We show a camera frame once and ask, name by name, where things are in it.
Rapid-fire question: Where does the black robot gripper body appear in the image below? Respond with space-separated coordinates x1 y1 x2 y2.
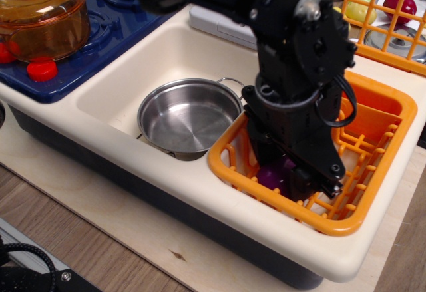
242 81 346 198

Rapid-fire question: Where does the navy blue toy stovetop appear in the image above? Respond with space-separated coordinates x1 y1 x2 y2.
1 0 172 104

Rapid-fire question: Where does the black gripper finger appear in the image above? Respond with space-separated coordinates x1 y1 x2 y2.
246 114 283 167
288 167 320 202

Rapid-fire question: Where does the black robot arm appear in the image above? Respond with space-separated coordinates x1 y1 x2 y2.
139 0 357 200

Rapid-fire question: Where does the green toy pear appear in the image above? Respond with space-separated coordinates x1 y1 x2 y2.
345 0 377 25

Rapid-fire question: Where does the stainless steel pan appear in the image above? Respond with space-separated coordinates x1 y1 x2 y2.
137 77 244 161

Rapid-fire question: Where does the amber transparent lidded pot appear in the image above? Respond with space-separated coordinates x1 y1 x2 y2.
1 0 91 62

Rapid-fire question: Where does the red stove knob left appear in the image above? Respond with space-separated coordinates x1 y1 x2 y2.
0 43 16 64

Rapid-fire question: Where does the light wooden board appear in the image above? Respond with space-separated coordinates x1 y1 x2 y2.
1 114 425 291

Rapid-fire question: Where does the purple toy eggplant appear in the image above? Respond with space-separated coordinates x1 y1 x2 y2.
256 156 296 198

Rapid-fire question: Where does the orange dish drying rack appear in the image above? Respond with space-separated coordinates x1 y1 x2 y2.
208 72 417 236

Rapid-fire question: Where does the grey toy faucet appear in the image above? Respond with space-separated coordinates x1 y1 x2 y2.
189 6 257 51

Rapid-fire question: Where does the red stove knob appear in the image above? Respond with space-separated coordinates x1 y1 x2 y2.
0 43 16 64
27 61 58 82

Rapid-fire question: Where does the black braided cable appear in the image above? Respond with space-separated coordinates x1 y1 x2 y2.
0 242 57 292

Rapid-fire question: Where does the cream toy kitchen sink unit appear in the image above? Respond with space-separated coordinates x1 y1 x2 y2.
1 6 425 282

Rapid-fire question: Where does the black metal base plate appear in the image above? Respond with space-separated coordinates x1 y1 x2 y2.
43 268 101 292

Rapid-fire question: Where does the steel pot lid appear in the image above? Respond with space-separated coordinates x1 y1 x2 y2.
363 25 425 63

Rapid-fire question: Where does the orange grid basket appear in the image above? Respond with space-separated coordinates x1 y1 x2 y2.
333 0 425 75

